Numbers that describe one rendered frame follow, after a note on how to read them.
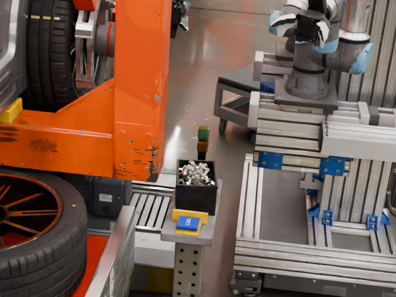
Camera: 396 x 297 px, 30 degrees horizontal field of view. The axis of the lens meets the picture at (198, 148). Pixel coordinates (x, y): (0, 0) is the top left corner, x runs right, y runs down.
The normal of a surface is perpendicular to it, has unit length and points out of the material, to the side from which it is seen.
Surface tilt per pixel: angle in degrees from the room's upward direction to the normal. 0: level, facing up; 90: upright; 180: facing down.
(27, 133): 90
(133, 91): 90
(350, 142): 90
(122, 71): 90
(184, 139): 0
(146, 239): 0
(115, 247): 0
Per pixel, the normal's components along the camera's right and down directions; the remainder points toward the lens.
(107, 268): 0.07, -0.90
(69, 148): -0.11, 0.42
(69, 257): 0.91, 0.23
